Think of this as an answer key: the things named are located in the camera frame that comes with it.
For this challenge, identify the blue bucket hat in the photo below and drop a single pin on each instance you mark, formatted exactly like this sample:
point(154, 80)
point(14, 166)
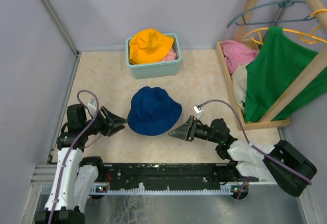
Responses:
point(153, 112)

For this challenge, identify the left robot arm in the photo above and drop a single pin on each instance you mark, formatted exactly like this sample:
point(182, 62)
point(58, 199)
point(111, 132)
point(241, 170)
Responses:
point(75, 174)

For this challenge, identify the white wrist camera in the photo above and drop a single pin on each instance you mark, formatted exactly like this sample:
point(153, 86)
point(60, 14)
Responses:
point(92, 107)
point(198, 109)

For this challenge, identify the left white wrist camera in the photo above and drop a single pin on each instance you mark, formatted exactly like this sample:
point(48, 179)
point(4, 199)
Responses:
point(92, 107)

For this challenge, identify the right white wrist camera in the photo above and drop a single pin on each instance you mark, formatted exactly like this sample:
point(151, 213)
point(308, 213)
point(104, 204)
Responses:
point(198, 109)

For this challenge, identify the wooden clothes rack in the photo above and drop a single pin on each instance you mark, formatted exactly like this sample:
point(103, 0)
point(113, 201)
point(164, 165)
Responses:
point(310, 84)

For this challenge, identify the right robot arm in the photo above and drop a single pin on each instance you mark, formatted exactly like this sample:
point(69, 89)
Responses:
point(281, 163)

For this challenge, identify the grey-blue clothes hanger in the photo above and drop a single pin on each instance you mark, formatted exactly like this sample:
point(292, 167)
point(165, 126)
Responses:
point(270, 7)

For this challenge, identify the white toothed cable strip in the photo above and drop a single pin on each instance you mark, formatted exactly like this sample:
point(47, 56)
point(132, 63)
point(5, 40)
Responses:
point(97, 190)

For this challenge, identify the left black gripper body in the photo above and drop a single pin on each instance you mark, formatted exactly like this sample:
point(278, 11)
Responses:
point(99, 124)

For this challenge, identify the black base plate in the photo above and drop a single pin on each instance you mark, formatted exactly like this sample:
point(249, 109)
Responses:
point(172, 176)

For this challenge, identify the pink cloth in bin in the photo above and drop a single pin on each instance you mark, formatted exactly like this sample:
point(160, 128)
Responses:
point(171, 55)

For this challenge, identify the pink garment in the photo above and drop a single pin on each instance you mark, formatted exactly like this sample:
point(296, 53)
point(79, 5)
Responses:
point(237, 54)

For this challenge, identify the yellow bucket hat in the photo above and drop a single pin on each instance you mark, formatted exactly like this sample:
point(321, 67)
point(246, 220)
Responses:
point(149, 46)

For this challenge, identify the teal plastic bin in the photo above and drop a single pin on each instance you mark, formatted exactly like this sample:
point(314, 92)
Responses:
point(157, 69)

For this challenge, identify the green tank top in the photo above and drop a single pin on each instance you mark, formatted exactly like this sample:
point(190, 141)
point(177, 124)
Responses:
point(278, 64)

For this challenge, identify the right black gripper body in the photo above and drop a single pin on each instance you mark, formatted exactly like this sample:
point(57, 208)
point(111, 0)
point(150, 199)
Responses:
point(200, 130)

